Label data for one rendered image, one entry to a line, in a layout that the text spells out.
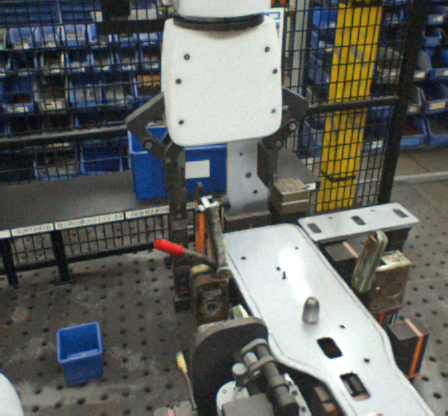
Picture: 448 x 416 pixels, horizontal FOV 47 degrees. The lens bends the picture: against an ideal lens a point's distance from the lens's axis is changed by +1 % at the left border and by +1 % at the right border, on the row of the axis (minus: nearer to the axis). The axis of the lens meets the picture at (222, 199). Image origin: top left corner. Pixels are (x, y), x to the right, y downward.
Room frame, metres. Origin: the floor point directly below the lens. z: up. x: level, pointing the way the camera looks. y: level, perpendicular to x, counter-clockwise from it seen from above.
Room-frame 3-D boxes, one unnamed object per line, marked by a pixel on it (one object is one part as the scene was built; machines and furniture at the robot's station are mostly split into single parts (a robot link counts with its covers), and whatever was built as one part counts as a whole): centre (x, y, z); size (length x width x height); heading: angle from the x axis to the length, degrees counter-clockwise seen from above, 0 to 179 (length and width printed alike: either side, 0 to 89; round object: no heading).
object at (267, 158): (0.45, -0.05, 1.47); 0.03 x 0.03 x 0.07; 16
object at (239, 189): (1.10, -0.06, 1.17); 0.12 x 0.01 x 0.34; 107
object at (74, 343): (0.87, 0.34, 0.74); 0.11 x 0.10 x 0.09; 17
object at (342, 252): (0.97, -0.29, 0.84); 0.11 x 0.10 x 0.28; 107
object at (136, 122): (0.42, 0.05, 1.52); 0.08 x 0.01 x 0.06; 106
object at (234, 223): (1.10, -0.06, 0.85); 0.12 x 0.03 x 0.30; 107
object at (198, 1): (0.43, 0.01, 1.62); 0.09 x 0.08 x 0.03; 106
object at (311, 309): (0.72, -0.17, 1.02); 0.03 x 0.03 x 0.07
